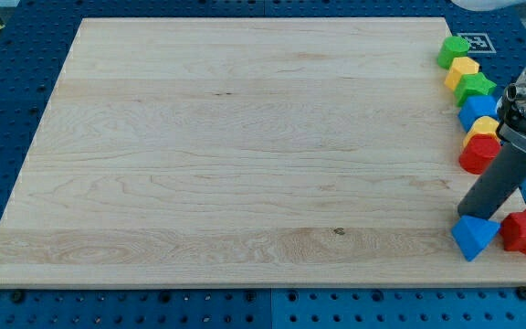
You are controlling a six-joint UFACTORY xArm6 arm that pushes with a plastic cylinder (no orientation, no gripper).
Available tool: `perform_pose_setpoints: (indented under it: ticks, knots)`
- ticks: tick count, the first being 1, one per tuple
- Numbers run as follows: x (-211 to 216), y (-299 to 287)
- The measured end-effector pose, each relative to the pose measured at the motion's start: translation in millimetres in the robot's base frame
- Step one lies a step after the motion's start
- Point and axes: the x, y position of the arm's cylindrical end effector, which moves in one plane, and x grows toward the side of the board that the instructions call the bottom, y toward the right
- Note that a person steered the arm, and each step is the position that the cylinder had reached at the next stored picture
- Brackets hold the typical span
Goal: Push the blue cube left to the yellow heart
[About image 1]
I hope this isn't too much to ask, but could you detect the wooden board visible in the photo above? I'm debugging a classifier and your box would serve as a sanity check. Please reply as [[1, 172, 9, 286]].
[[0, 17, 526, 289]]

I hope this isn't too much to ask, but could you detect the blue cube block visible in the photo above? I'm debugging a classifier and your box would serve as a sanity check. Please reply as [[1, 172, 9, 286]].
[[458, 95, 498, 133]]

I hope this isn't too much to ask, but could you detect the blue triangle block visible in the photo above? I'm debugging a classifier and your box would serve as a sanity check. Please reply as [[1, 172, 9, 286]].
[[451, 215, 500, 261]]

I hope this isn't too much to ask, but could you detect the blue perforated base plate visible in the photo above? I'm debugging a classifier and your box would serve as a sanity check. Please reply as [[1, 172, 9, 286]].
[[0, 1, 526, 328]]

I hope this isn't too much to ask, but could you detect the green cylinder block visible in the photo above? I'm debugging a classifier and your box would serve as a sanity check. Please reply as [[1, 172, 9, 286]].
[[437, 36, 470, 69]]

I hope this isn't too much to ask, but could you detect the yellow heart block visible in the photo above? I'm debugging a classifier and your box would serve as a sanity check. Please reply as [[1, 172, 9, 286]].
[[462, 116, 500, 147]]

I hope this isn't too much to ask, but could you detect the yellow pentagon block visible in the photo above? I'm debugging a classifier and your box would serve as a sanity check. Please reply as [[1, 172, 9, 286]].
[[444, 57, 480, 91]]

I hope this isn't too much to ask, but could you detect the white fiducial marker tag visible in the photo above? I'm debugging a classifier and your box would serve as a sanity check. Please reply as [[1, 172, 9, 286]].
[[458, 32, 496, 54]]

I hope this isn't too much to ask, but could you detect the red cylinder block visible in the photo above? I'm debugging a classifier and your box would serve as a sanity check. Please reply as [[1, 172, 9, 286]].
[[458, 134, 501, 175]]

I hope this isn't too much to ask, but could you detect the green star block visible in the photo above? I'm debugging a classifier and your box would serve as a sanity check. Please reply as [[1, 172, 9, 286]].
[[454, 72, 497, 107]]

